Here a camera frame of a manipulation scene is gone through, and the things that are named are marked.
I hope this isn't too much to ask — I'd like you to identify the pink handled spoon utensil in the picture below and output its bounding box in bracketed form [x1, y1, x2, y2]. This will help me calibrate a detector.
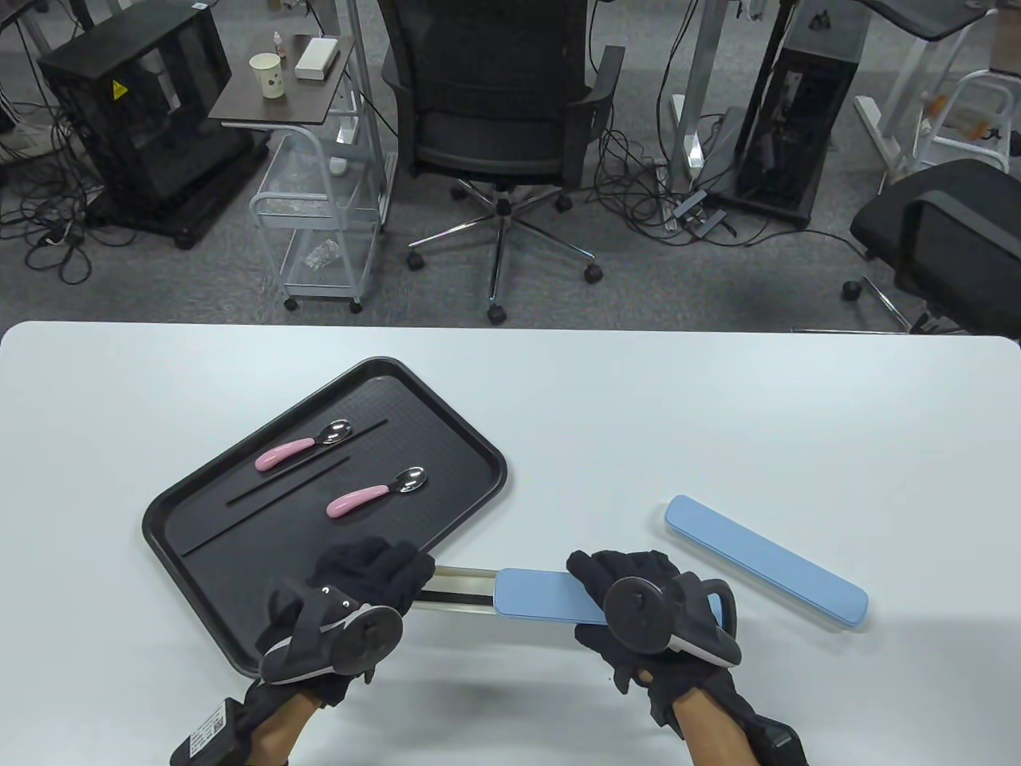
[326, 468, 428, 513]
[254, 420, 354, 473]

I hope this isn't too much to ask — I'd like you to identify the black cable bundle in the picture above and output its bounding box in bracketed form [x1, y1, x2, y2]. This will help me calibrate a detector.
[0, 96, 104, 284]
[594, 120, 870, 256]

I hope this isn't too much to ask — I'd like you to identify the black grey computer tower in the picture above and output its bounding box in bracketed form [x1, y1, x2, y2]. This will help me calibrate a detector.
[732, 0, 870, 224]

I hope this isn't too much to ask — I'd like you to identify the black plastic tray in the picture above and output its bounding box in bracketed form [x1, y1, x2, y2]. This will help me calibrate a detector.
[142, 357, 509, 679]

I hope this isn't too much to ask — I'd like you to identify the brown side table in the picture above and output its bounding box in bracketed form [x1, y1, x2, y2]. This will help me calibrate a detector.
[209, 35, 357, 128]

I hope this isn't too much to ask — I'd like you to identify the black white hand controller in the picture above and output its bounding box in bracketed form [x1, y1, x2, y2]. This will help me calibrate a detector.
[255, 578, 404, 685]
[602, 574, 741, 665]

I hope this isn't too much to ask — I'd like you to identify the blue sliding lunch box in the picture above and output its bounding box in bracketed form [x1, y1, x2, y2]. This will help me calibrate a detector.
[664, 495, 870, 631]
[413, 565, 728, 631]

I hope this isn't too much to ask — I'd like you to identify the black wheeled platform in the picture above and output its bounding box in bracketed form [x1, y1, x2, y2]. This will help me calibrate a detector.
[84, 136, 272, 251]

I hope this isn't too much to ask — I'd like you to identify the dark grey desk top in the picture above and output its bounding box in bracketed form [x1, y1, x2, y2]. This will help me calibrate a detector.
[857, 0, 1002, 42]

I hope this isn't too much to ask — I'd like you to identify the black computer case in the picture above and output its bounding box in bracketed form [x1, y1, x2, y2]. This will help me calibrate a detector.
[37, 6, 234, 218]

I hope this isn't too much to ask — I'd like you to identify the black mesh office chair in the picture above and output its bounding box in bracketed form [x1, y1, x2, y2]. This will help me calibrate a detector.
[379, 0, 627, 326]

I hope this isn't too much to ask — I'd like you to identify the person's right forearm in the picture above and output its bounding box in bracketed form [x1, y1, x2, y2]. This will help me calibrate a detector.
[674, 690, 767, 766]

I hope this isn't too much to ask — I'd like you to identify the grey power strip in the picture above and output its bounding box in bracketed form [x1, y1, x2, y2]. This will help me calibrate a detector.
[660, 190, 739, 239]

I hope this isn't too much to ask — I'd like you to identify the white wheeled wire cart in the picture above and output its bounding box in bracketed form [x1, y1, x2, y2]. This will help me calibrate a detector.
[250, 128, 393, 314]

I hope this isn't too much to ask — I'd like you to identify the grey flat panel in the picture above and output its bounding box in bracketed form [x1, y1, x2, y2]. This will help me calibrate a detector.
[702, 106, 751, 195]

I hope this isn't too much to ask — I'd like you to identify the person's right hand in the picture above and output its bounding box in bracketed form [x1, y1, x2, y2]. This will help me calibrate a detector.
[566, 547, 751, 727]

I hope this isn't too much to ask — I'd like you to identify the person's left hand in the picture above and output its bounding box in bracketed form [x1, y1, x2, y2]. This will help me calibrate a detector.
[243, 536, 436, 723]

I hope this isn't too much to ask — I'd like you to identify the grey metal pole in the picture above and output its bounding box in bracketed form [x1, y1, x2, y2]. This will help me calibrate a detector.
[341, 0, 393, 234]

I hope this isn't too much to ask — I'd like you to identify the black padded office chair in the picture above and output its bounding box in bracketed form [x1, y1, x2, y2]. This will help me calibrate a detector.
[842, 158, 1021, 336]

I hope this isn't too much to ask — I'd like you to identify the white tubular stool frame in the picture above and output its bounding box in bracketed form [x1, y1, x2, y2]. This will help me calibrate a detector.
[909, 70, 1018, 172]

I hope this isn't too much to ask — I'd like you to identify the black labelled wrist box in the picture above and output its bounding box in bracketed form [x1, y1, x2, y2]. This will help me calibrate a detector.
[169, 697, 248, 766]
[750, 717, 808, 766]

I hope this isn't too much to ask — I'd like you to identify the white desk leg with foot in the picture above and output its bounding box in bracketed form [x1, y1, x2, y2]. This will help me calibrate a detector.
[853, 32, 958, 188]

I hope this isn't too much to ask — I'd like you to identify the white flat box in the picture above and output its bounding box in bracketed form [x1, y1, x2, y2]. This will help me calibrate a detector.
[294, 38, 341, 81]

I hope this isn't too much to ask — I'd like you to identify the person's left forearm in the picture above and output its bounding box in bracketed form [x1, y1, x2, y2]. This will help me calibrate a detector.
[254, 690, 321, 766]

